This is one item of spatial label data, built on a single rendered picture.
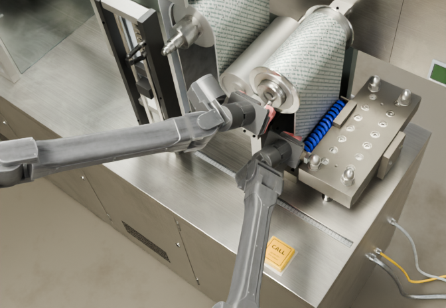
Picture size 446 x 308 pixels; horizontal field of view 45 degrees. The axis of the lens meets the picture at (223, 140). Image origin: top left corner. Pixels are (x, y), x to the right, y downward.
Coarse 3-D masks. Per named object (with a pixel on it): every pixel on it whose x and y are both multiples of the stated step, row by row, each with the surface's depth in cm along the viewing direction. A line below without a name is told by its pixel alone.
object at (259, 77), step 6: (318, 12) 139; (324, 12) 138; (336, 18) 137; (342, 24) 137; (264, 72) 128; (258, 78) 131; (264, 78) 129; (270, 78) 128; (276, 78) 126; (258, 84) 133; (282, 84) 126; (288, 90) 127; (288, 96) 128; (288, 102) 130; (282, 108) 134; (288, 108) 132
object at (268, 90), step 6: (264, 84) 128; (270, 84) 128; (276, 84) 128; (258, 90) 131; (264, 90) 130; (270, 90) 128; (276, 90) 127; (282, 90) 128; (264, 96) 132; (270, 96) 130; (276, 96) 128; (282, 96) 128; (276, 102) 130; (282, 102) 129
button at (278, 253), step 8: (272, 240) 143; (280, 240) 143; (272, 248) 142; (280, 248) 142; (288, 248) 142; (272, 256) 141; (280, 256) 141; (288, 256) 140; (272, 264) 140; (280, 264) 139
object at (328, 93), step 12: (336, 72) 144; (324, 84) 140; (336, 84) 149; (312, 96) 137; (324, 96) 145; (336, 96) 155; (312, 108) 141; (324, 108) 150; (300, 120) 138; (312, 120) 146; (300, 132) 143; (312, 132) 151
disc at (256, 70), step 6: (258, 66) 128; (264, 66) 127; (252, 72) 131; (258, 72) 130; (270, 72) 127; (276, 72) 125; (252, 78) 133; (282, 78) 125; (252, 84) 135; (288, 84) 125; (294, 90) 126; (294, 96) 127; (294, 102) 129; (276, 108) 136; (294, 108) 131
